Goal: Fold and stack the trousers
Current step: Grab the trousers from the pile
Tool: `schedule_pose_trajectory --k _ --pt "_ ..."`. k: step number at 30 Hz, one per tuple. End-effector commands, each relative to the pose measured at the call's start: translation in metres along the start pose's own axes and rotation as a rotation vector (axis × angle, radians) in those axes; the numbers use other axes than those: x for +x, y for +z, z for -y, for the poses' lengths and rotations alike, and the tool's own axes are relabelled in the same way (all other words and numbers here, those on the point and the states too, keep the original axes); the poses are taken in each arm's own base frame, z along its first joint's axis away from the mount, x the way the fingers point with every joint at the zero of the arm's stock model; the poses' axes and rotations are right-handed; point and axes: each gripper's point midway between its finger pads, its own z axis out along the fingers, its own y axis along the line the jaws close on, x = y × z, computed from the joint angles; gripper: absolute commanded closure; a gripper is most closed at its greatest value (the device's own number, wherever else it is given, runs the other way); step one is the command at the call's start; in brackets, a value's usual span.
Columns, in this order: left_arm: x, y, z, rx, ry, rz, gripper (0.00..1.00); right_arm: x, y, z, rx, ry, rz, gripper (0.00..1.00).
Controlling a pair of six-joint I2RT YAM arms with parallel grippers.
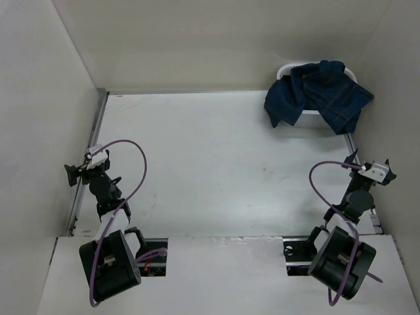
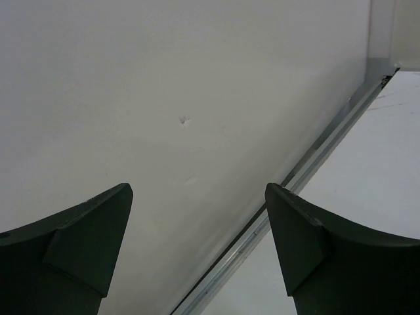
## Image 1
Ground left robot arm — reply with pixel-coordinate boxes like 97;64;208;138
64;145;147;306

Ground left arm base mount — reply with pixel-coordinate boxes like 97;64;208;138
136;238;168;278

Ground white plastic basket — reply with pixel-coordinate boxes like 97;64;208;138
276;61;358;129

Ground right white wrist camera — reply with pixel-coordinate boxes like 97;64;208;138
358;163;390;182

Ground left aluminium table rail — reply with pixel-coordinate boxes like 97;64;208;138
64;87;110;237

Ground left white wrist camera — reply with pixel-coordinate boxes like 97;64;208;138
86;144;108;170

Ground dark blue jeans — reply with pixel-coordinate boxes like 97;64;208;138
264;59;375;135

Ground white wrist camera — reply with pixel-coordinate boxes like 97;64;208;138
358;163;390;182
86;144;108;170

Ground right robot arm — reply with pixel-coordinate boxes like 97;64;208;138
304;151;397;306

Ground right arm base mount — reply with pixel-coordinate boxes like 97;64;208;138
283;237;318;276

